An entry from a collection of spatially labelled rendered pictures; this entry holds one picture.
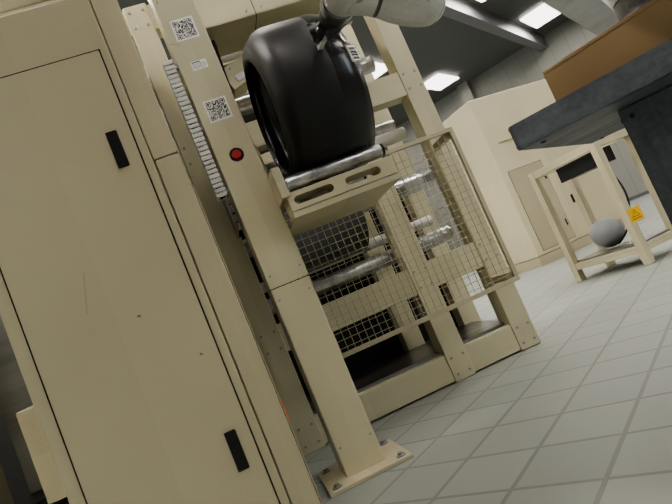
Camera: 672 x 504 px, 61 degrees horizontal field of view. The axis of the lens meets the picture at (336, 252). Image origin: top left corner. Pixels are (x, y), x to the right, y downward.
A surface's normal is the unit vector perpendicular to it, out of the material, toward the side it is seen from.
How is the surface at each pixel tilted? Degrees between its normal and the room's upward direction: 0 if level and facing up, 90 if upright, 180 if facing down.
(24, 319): 90
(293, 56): 78
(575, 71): 90
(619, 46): 90
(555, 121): 90
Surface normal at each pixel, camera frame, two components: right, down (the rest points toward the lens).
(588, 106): -0.58, 0.18
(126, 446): 0.17, -0.16
